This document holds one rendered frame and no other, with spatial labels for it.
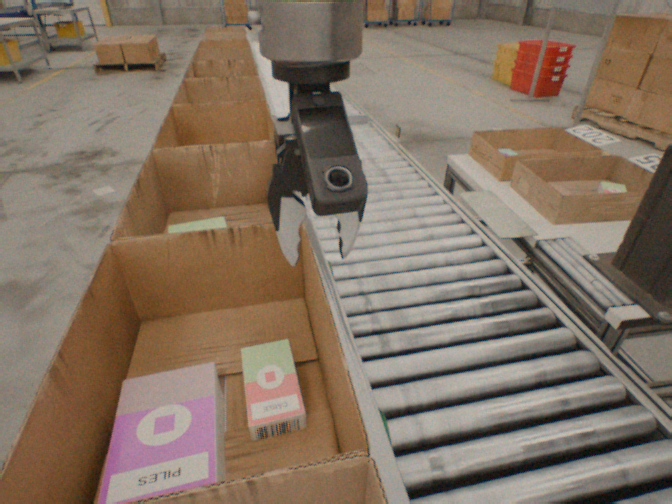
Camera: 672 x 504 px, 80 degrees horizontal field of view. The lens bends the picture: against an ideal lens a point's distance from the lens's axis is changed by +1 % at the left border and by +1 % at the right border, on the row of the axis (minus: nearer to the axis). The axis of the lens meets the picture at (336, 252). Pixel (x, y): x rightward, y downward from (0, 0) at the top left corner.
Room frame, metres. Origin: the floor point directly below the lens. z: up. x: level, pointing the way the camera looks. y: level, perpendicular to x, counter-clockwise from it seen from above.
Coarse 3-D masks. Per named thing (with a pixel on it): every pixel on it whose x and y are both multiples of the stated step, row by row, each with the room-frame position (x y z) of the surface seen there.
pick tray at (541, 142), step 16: (528, 128) 1.67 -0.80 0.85; (544, 128) 1.68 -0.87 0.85; (560, 128) 1.67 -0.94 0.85; (480, 144) 1.55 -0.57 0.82; (496, 144) 1.65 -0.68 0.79; (512, 144) 1.66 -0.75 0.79; (528, 144) 1.67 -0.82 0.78; (544, 144) 1.68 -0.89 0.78; (560, 144) 1.64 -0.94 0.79; (576, 144) 1.55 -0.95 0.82; (480, 160) 1.53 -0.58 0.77; (496, 160) 1.41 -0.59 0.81; (512, 160) 1.36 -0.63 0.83; (496, 176) 1.39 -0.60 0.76
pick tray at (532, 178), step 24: (528, 168) 1.33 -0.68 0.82; (552, 168) 1.34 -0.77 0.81; (576, 168) 1.35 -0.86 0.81; (600, 168) 1.36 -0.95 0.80; (624, 168) 1.32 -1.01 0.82; (528, 192) 1.21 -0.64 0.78; (552, 192) 1.09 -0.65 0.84; (576, 192) 1.25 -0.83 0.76; (624, 192) 1.07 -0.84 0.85; (552, 216) 1.06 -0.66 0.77; (576, 216) 1.05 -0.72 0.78; (600, 216) 1.06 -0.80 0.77; (624, 216) 1.07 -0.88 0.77
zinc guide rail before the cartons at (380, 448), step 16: (256, 64) 2.92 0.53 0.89; (272, 112) 1.77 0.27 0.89; (320, 256) 0.68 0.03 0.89; (320, 272) 0.63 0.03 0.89; (336, 288) 0.58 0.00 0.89; (336, 304) 0.54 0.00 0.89; (336, 320) 0.50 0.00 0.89; (352, 336) 0.46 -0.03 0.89; (352, 352) 0.42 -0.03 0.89; (352, 368) 0.39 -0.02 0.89; (368, 384) 0.37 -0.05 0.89; (368, 400) 0.34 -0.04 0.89; (368, 416) 0.32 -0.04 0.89; (368, 432) 0.29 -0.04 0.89; (384, 432) 0.29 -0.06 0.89; (384, 448) 0.27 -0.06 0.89; (384, 464) 0.25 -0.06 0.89; (384, 480) 0.23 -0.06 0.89; (400, 480) 0.23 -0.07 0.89; (400, 496) 0.22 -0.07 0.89
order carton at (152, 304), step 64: (128, 256) 0.50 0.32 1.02; (192, 256) 0.52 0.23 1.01; (256, 256) 0.54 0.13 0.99; (128, 320) 0.46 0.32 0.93; (192, 320) 0.50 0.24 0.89; (256, 320) 0.50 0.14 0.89; (320, 320) 0.40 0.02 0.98; (64, 384) 0.27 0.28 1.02; (320, 384) 0.37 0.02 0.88; (64, 448) 0.22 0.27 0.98; (256, 448) 0.27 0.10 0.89; (320, 448) 0.27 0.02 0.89
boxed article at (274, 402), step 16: (256, 352) 0.40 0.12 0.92; (272, 352) 0.40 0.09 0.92; (288, 352) 0.40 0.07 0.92; (256, 368) 0.37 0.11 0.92; (272, 368) 0.37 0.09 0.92; (288, 368) 0.37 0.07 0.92; (256, 384) 0.34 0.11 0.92; (272, 384) 0.34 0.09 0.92; (288, 384) 0.34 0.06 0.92; (256, 400) 0.32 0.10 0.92; (272, 400) 0.32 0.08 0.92; (288, 400) 0.32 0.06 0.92; (256, 416) 0.29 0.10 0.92; (272, 416) 0.29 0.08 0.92; (288, 416) 0.29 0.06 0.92; (304, 416) 0.30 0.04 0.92; (256, 432) 0.28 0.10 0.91; (272, 432) 0.29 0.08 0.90
